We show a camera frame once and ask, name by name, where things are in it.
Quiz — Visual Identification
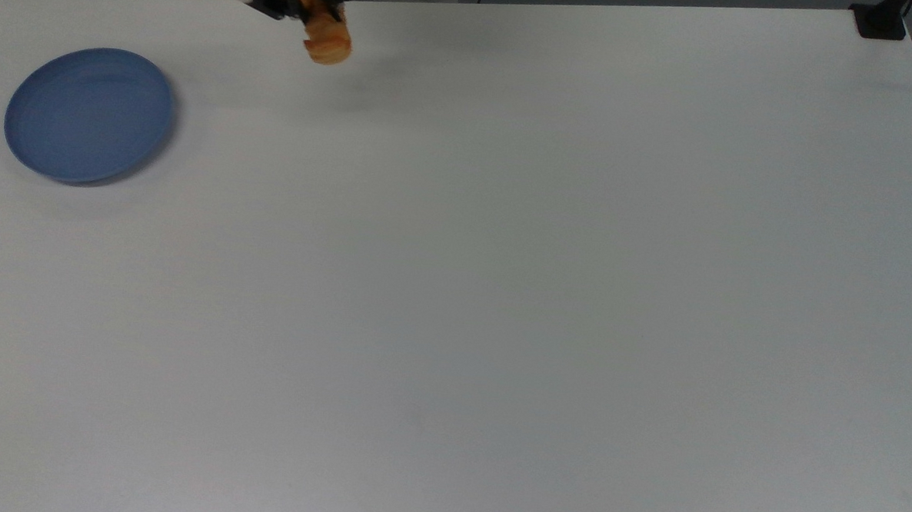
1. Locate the blue round plate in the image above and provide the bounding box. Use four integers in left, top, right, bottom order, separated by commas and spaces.
2, 43, 179, 191

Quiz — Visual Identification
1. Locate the orange braided bread loaf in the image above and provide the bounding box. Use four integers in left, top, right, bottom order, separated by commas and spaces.
301, 0, 355, 67

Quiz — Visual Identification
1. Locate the black camera pole with clamp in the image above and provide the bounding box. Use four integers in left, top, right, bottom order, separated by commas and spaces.
850, 0, 912, 42

